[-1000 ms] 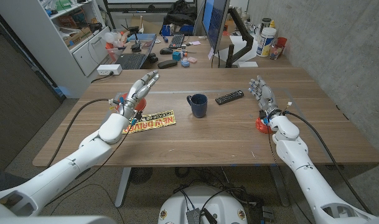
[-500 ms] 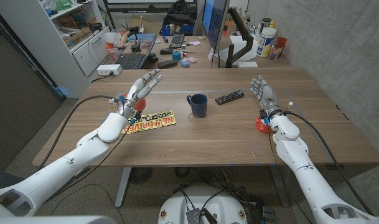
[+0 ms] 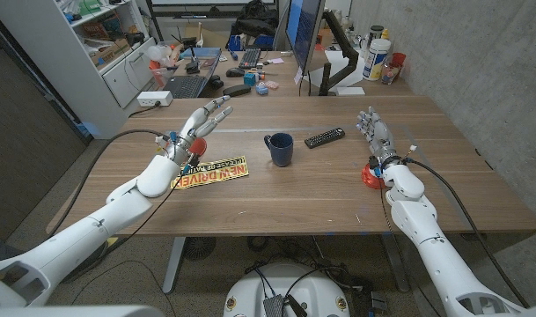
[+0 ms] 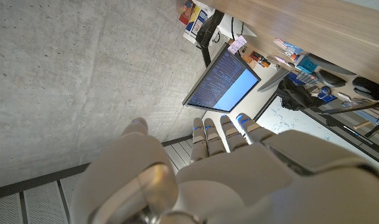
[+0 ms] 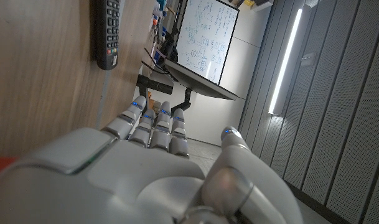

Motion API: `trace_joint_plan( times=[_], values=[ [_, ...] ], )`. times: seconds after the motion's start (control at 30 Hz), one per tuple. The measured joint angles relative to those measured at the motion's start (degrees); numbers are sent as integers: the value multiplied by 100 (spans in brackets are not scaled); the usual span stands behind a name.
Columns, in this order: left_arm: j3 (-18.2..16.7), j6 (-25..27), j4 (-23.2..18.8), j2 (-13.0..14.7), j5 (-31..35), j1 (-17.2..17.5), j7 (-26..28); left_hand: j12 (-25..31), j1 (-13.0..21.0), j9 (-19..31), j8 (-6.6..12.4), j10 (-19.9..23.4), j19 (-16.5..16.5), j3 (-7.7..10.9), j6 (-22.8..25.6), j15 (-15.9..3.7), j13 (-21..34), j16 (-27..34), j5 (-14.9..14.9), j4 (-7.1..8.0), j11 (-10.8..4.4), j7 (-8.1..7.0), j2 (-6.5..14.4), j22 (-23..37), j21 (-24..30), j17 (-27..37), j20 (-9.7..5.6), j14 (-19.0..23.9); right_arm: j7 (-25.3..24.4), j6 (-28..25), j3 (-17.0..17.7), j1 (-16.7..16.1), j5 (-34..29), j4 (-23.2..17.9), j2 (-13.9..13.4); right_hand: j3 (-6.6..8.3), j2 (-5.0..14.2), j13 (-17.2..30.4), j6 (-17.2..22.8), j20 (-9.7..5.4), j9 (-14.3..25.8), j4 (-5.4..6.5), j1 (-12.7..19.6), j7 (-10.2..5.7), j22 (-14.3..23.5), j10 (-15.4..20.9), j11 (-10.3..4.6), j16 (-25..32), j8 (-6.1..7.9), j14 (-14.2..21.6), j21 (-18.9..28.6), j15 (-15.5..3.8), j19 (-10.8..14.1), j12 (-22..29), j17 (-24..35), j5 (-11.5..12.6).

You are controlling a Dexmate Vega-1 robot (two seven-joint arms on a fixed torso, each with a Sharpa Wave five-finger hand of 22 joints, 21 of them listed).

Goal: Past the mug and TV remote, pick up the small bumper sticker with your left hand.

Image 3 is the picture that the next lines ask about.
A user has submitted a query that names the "black oval case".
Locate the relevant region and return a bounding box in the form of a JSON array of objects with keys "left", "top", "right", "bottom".
[{"left": 222, "top": 84, "right": 253, "bottom": 99}]

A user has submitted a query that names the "yellow black bumper sticker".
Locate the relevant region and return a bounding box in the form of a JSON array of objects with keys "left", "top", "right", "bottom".
[{"left": 170, "top": 155, "right": 250, "bottom": 191}]

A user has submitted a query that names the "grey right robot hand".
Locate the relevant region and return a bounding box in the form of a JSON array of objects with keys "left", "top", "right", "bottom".
[{"left": 356, "top": 106, "right": 403, "bottom": 166}]

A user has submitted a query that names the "computer monitor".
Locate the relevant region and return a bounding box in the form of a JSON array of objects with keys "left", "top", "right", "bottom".
[{"left": 284, "top": 0, "right": 327, "bottom": 75}]

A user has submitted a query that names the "grey table leg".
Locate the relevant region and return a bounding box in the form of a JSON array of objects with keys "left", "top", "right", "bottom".
[
  {"left": 380, "top": 232, "right": 412, "bottom": 294},
  {"left": 161, "top": 236, "right": 187, "bottom": 295}
]

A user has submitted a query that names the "black backpack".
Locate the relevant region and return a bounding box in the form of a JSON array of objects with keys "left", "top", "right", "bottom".
[{"left": 230, "top": 0, "right": 280, "bottom": 39}]

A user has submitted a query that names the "grey mesh device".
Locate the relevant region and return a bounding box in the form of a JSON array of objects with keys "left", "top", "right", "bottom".
[{"left": 262, "top": 294, "right": 286, "bottom": 317}]

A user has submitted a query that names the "white paper sheet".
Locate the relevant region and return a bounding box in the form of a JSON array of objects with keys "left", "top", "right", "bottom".
[{"left": 309, "top": 49, "right": 374, "bottom": 93}]

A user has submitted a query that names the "red plastic bowl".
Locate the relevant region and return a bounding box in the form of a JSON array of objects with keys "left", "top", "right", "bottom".
[{"left": 361, "top": 162, "right": 385, "bottom": 190}]

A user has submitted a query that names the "white shelf cabinet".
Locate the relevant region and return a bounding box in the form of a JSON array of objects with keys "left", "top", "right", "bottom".
[{"left": 0, "top": 0, "right": 158, "bottom": 140}]

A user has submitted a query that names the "black shoe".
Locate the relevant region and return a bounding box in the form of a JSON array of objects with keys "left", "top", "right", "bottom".
[{"left": 62, "top": 240, "right": 110, "bottom": 283}]

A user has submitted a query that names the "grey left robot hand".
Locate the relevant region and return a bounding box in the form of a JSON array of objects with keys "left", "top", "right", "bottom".
[{"left": 155, "top": 94, "right": 234, "bottom": 166}]

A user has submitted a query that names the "black floor fan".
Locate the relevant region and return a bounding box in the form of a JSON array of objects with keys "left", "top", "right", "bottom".
[{"left": 182, "top": 236, "right": 217, "bottom": 262}]

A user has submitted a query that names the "black laptop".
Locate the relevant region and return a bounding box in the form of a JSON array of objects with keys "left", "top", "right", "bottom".
[{"left": 163, "top": 48, "right": 223, "bottom": 100}]

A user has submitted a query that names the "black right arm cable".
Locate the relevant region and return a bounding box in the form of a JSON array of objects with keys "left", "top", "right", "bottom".
[{"left": 401, "top": 157, "right": 532, "bottom": 309}]

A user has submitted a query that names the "white canister blue label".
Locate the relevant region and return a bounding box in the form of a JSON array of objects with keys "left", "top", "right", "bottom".
[{"left": 362, "top": 38, "right": 392, "bottom": 82}]

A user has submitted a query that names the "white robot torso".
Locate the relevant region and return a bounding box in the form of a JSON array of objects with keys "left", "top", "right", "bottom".
[{"left": 223, "top": 262, "right": 351, "bottom": 317}]

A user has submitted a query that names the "black keyboard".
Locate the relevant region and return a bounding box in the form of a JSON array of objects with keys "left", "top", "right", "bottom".
[{"left": 238, "top": 47, "right": 262, "bottom": 70}]

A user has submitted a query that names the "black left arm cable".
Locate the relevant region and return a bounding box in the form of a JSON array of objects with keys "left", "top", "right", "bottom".
[{"left": 45, "top": 129, "right": 167, "bottom": 241}]

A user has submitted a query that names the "navy blue mug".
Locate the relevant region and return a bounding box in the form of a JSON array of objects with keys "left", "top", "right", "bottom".
[{"left": 263, "top": 132, "right": 295, "bottom": 168}]

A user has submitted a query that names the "white power strip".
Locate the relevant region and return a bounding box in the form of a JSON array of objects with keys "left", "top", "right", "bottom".
[{"left": 136, "top": 90, "right": 174, "bottom": 108}]

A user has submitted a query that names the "wooden rear desk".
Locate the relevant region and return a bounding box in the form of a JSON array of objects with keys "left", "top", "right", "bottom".
[{"left": 168, "top": 48, "right": 416, "bottom": 99}]

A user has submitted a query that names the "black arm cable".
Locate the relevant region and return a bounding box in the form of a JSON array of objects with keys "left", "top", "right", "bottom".
[
  {"left": 401, "top": 157, "right": 532, "bottom": 309},
  {"left": 45, "top": 129, "right": 167, "bottom": 241}
]

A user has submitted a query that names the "black TV remote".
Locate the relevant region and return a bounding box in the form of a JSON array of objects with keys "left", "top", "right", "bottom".
[{"left": 304, "top": 127, "right": 346, "bottom": 150}]

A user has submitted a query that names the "dark lidded jar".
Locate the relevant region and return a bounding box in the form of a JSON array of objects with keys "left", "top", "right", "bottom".
[{"left": 367, "top": 25, "right": 385, "bottom": 48}]

